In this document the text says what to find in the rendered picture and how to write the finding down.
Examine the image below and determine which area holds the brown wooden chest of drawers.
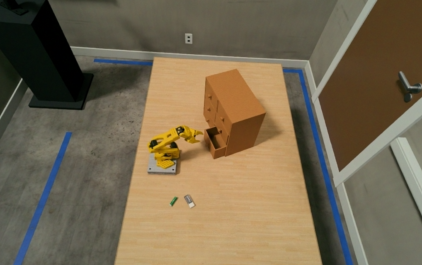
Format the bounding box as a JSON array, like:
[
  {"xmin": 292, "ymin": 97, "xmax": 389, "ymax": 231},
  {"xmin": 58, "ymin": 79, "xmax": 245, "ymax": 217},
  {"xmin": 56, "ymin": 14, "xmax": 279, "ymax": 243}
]
[{"xmin": 205, "ymin": 69, "xmax": 266, "ymax": 157}]

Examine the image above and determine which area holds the wooden drawer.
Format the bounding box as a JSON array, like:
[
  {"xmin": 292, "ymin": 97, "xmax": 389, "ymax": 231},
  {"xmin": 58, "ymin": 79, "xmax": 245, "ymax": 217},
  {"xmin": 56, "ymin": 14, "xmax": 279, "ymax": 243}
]
[
  {"xmin": 215, "ymin": 115, "xmax": 229, "ymax": 145},
  {"xmin": 205, "ymin": 81, "xmax": 218, "ymax": 110},
  {"xmin": 217, "ymin": 102, "xmax": 231, "ymax": 133},
  {"xmin": 204, "ymin": 107, "xmax": 215, "ymax": 127},
  {"xmin": 204, "ymin": 126, "xmax": 226, "ymax": 159},
  {"xmin": 205, "ymin": 94, "xmax": 216, "ymax": 122}
]

